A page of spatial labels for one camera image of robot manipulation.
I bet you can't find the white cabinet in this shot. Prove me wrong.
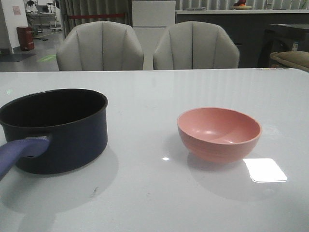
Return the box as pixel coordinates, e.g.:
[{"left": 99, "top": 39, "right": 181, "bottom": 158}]
[{"left": 132, "top": 0, "right": 176, "bottom": 70}]

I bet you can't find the grey counter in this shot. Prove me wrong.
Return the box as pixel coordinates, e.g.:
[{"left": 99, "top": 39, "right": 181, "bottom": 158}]
[{"left": 176, "top": 9, "right": 309, "bottom": 68}]

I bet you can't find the fruit plate on counter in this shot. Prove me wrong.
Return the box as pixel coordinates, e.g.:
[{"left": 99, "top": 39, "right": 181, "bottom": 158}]
[{"left": 232, "top": 0, "right": 252, "bottom": 10}]

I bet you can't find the red trash bin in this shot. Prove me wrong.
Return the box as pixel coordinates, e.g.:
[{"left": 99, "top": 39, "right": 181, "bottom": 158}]
[{"left": 16, "top": 26, "right": 34, "bottom": 51}]

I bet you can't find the tan cushion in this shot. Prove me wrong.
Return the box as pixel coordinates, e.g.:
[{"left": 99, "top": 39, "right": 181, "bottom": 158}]
[{"left": 269, "top": 51, "right": 309, "bottom": 72}]

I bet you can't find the right beige chair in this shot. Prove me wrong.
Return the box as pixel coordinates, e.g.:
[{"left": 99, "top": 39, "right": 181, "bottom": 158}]
[{"left": 153, "top": 21, "right": 240, "bottom": 70}]

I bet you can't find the beige chair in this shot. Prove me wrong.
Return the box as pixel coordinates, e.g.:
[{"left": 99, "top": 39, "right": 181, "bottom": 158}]
[
  {"left": 56, "top": 21, "right": 144, "bottom": 71},
  {"left": 153, "top": 21, "right": 240, "bottom": 70}
]

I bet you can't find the dark blue saucepan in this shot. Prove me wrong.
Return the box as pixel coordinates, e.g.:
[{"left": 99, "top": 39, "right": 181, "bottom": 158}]
[{"left": 0, "top": 88, "right": 108, "bottom": 176}]

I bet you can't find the dark side table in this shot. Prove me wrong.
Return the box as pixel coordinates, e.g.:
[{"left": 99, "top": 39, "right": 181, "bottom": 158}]
[{"left": 257, "top": 24, "right": 309, "bottom": 68}]

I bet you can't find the left beige chair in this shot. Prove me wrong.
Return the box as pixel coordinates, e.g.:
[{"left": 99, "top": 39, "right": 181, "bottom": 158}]
[{"left": 56, "top": 21, "right": 144, "bottom": 71}]

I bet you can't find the red barrier tape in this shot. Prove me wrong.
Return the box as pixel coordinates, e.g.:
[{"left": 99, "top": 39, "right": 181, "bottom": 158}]
[{"left": 67, "top": 13, "right": 126, "bottom": 19}]

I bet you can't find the pink bowl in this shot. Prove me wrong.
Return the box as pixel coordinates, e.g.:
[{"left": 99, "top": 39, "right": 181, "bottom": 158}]
[{"left": 177, "top": 107, "right": 262, "bottom": 163}]

